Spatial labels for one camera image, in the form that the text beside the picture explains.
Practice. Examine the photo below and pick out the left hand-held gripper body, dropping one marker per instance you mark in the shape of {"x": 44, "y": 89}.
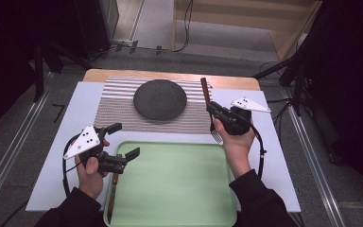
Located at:
{"x": 85, "y": 142}

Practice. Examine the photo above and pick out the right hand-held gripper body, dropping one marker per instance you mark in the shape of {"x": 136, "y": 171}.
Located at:
{"x": 238, "y": 121}

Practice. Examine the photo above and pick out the light green tray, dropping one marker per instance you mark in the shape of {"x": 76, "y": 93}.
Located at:
{"x": 176, "y": 186}

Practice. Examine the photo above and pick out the person's right hand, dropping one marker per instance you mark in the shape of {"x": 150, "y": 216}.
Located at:
{"x": 236, "y": 148}

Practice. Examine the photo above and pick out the person's left hand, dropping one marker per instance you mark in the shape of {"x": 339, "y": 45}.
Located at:
{"x": 89, "y": 179}

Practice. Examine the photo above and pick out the striped woven placemat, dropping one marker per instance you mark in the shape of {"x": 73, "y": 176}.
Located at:
{"x": 119, "y": 110}

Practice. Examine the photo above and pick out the wooden table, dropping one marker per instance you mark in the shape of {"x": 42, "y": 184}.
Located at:
{"x": 233, "y": 82}

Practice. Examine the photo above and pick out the white table cover sheet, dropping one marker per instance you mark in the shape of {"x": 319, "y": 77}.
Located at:
{"x": 75, "y": 104}

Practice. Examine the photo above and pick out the dark grey round plate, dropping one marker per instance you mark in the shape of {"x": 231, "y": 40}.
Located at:
{"x": 160, "y": 100}

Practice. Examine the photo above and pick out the black tripod stand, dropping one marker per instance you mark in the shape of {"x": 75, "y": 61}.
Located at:
{"x": 297, "y": 82}

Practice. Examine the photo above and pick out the black metal stand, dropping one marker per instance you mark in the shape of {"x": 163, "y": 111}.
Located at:
{"x": 38, "y": 72}

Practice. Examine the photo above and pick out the light wooden shelf unit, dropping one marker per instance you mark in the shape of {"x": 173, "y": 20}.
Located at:
{"x": 233, "y": 19}

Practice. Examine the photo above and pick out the black cabinet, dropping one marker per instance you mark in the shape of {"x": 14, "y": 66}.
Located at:
{"x": 91, "y": 25}

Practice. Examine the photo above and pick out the metal floor rail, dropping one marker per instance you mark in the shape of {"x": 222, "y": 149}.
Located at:
{"x": 9, "y": 157}
{"x": 315, "y": 164}

